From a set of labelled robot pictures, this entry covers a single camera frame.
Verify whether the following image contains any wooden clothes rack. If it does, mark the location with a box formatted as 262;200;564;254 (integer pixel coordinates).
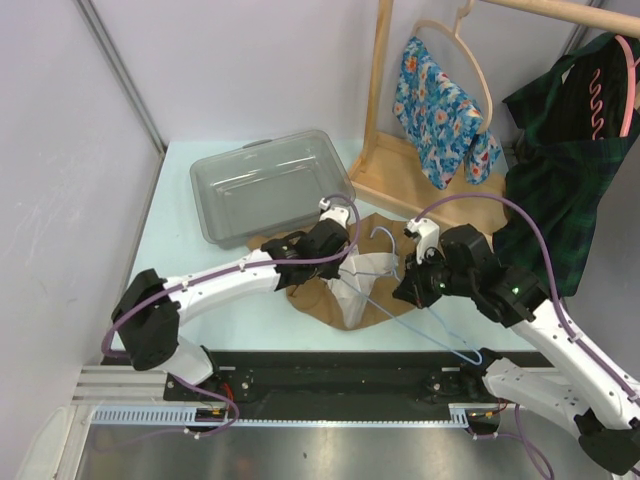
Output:
347;0;640;221

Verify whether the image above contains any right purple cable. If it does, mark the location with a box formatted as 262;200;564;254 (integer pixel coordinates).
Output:
417;192;640;479

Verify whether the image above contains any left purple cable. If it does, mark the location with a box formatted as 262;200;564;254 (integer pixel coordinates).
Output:
99;193;362;444

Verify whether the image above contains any clear plastic tray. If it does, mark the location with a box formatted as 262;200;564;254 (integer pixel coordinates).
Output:
189;130;355;248

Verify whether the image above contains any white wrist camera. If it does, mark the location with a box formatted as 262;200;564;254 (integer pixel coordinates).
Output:
404;217;440;265
319;198;350;228

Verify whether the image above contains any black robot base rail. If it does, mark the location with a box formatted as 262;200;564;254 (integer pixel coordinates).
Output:
102;349;556;441

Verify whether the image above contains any tan garment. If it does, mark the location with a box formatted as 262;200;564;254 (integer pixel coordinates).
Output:
286;213;414;331

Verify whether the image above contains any green plaid garment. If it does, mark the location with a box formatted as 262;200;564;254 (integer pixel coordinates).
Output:
503;33;639;297

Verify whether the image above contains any pink plastic hanger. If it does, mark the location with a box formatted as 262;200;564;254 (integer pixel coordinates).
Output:
588;34;639;140

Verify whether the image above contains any beige wooden hanger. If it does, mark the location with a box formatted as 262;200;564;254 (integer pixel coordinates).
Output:
412;0;494;136

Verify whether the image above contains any purple cable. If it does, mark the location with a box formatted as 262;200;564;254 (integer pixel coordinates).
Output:
99;193;362;444
417;192;640;479

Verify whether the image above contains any blue floral skirt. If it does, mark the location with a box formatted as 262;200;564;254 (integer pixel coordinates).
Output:
392;36;501;190

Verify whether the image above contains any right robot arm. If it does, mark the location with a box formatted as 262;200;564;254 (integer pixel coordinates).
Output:
393;218;639;476

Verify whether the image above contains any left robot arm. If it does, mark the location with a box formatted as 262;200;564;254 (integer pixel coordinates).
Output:
111;212;350;400

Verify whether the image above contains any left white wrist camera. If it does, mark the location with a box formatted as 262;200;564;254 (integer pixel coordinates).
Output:
319;198;350;228

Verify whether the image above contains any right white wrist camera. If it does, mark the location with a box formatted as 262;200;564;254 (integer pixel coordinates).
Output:
404;217;440;265

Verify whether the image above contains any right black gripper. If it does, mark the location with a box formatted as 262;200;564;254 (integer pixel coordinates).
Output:
393;245;475;309

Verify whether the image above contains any blue wire hanger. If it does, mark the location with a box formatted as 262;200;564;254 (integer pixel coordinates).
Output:
327;225;483;366

